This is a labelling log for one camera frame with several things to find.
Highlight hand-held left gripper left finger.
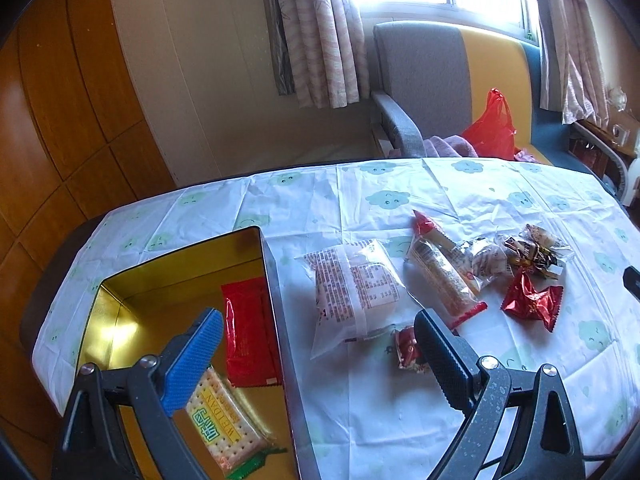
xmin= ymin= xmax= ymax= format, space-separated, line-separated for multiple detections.
xmin=52 ymin=307 xmax=224 ymax=480

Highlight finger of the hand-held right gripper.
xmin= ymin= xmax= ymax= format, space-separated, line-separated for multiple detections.
xmin=623 ymin=266 xmax=640 ymax=303

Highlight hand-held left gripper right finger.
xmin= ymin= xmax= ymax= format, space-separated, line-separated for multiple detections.
xmin=413 ymin=308 xmax=587 ymax=480

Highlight gold-lined tin box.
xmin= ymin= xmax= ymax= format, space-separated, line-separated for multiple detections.
xmin=74 ymin=226 xmax=322 ymax=480

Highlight rice bar packet red ends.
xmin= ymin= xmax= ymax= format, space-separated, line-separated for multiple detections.
xmin=406 ymin=237 xmax=488 ymax=332

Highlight red foil snack packet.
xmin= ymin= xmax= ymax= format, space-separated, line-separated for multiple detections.
xmin=501 ymin=269 xmax=564 ymax=333

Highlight clear white bread packet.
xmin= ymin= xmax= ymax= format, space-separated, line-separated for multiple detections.
xmin=295 ymin=238 xmax=417 ymax=361

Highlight small red candy packet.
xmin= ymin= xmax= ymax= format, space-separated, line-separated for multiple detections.
xmin=391 ymin=326 xmax=433 ymax=375

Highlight flat red snack packet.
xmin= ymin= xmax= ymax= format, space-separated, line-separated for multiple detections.
xmin=221 ymin=277 xmax=283 ymax=388

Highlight yellow cracker packet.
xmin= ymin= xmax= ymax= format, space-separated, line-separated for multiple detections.
xmin=185 ymin=365 xmax=288 ymax=478

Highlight white round appliance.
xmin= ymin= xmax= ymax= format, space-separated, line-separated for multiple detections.
xmin=621 ymin=157 xmax=640 ymax=206

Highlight crumpled clear pastry packet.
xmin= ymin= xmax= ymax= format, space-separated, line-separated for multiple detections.
xmin=467 ymin=237 xmax=513 ymax=281

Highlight brown chocolate snack packet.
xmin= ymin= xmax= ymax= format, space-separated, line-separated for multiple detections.
xmin=502 ymin=235 xmax=563 ymax=279

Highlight wooden side cabinet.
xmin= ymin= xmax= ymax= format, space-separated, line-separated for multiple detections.
xmin=570 ymin=110 xmax=640 ymax=196

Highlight white cloud-print tablecloth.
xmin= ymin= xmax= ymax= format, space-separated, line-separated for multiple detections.
xmin=31 ymin=157 xmax=640 ymax=480

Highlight red plastic bag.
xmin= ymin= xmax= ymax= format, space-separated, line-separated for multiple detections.
xmin=460 ymin=88 xmax=518 ymax=161

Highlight pink cloth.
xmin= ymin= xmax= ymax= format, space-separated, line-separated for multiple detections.
xmin=422 ymin=134 xmax=481 ymax=161

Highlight pink patterned curtain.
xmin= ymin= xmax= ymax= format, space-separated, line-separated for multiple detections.
xmin=530 ymin=0 xmax=611 ymax=126
xmin=257 ymin=0 xmax=366 ymax=109

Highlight grey yellow blue sofa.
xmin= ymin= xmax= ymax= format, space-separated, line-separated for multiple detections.
xmin=370 ymin=21 xmax=576 ymax=166

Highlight wooden wardrobe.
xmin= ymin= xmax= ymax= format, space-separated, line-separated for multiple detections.
xmin=0 ymin=0 xmax=177 ymax=321

